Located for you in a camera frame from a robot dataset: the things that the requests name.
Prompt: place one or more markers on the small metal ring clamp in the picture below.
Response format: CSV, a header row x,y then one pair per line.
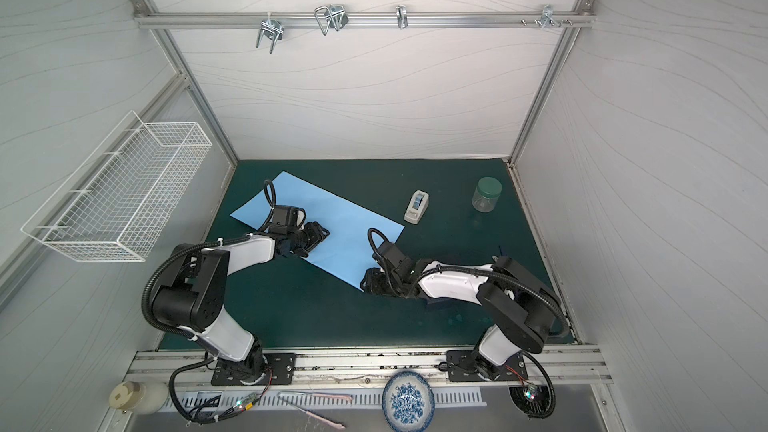
x,y
401,17

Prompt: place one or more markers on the blue white patterned plate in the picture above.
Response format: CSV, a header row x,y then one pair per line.
x,y
408,402

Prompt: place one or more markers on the green table mat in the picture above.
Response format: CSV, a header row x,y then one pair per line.
x,y
291,303

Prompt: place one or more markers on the right metal bracket clamp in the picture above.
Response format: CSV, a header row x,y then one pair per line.
x,y
546,19

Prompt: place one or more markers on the white round container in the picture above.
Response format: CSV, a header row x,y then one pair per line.
x,y
141,398

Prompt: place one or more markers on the aluminium top cross rail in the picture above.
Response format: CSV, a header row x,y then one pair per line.
x,y
357,20

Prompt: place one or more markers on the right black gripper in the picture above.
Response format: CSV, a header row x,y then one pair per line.
x,y
378,282

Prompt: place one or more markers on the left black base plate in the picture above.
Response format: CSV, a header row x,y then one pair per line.
x,y
273,368

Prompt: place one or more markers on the left metal hook clamp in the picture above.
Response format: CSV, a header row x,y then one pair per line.
x,y
271,31

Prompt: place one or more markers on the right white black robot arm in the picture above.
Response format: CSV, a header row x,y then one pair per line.
x,y
525,312

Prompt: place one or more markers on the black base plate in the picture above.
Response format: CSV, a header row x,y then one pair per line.
x,y
273,368
463,365

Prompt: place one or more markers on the middle metal hook clamp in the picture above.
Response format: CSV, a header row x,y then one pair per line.
x,y
331,17

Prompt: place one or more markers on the metal hook clamp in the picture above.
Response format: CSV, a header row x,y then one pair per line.
x,y
331,17
271,31

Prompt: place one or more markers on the white wire basket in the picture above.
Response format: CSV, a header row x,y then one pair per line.
x,y
114,206

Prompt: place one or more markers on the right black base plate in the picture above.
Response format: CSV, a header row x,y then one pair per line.
x,y
463,365

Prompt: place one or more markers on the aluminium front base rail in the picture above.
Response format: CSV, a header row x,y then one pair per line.
x,y
360,367

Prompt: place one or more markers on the light blue wrapping paper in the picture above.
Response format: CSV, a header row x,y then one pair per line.
x,y
345,253

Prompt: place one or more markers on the green lid clear jar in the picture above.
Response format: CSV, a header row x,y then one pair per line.
x,y
486,194

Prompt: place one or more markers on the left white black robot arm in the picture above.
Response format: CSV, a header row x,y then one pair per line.
x,y
185,295

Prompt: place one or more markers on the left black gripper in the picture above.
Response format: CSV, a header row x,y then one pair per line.
x,y
316,234

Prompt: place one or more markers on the black round fan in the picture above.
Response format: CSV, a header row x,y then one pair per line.
x,y
535,401

